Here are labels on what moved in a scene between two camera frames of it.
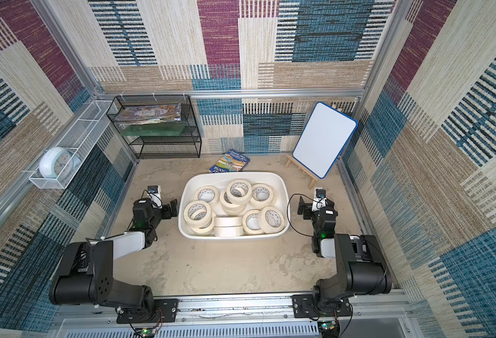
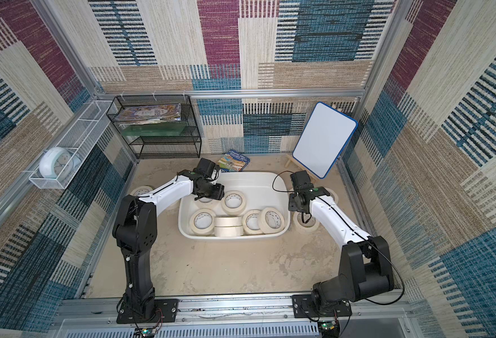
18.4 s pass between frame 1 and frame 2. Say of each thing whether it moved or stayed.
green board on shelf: stayed
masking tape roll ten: stayed
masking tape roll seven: stayed
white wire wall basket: stayed
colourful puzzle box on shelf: stayed
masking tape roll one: moved
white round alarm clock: stayed
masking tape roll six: moved
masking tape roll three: moved
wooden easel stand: stayed
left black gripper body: moved
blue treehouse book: stayed
